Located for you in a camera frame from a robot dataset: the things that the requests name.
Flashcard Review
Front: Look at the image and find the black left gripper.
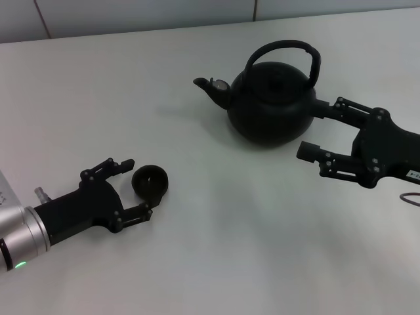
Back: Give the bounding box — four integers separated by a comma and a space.
32, 157, 164, 245

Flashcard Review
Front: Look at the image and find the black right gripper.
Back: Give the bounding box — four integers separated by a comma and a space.
296, 96, 420, 190

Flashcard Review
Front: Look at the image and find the small black teacup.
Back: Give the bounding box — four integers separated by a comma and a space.
131, 165, 170, 201

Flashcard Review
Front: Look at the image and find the black round teapot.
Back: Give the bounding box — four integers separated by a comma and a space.
192, 39, 322, 150

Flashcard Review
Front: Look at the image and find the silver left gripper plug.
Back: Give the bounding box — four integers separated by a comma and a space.
33, 186, 50, 204

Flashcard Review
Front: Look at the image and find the right gripper cable with plug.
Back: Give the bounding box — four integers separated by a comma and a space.
400, 192, 420, 207

